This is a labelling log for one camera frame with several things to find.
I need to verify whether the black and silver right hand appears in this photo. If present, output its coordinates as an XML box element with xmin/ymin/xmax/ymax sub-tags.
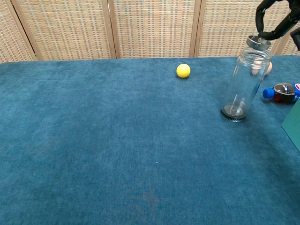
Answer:
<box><xmin>255</xmin><ymin>0</ymin><xmax>300</xmax><ymax>51</ymax></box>

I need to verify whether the clear glass jar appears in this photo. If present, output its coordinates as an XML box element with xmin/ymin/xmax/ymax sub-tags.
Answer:
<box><xmin>220</xmin><ymin>45</ymin><xmax>273</xmax><ymax>123</ymax></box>

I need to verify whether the green product box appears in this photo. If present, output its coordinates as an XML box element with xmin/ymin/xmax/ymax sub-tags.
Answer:
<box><xmin>281</xmin><ymin>98</ymin><xmax>300</xmax><ymax>152</ymax></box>

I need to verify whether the woven wicker folding screen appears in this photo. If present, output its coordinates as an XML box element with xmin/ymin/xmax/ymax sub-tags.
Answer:
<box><xmin>0</xmin><ymin>0</ymin><xmax>300</xmax><ymax>63</ymax></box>

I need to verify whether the beige egg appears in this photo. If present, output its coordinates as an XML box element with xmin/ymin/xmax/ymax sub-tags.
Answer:
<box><xmin>251</xmin><ymin>61</ymin><xmax>273</xmax><ymax>76</ymax></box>

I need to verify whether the yellow ball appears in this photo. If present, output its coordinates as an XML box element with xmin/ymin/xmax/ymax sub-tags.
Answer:
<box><xmin>176</xmin><ymin>63</ymin><xmax>191</xmax><ymax>79</ymax></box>

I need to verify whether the small Pepsi cola bottle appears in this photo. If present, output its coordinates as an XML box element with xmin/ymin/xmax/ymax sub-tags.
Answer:
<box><xmin>262</xmin><ymin>82</ymin><xmax>300</xmax><ymax>104</ymax></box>

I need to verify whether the blue table cloth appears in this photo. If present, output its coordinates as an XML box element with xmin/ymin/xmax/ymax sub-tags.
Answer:
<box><xmin>0</xmin><ymin>55</ymin><xmax>300</xmax><ymax>225</ymax></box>

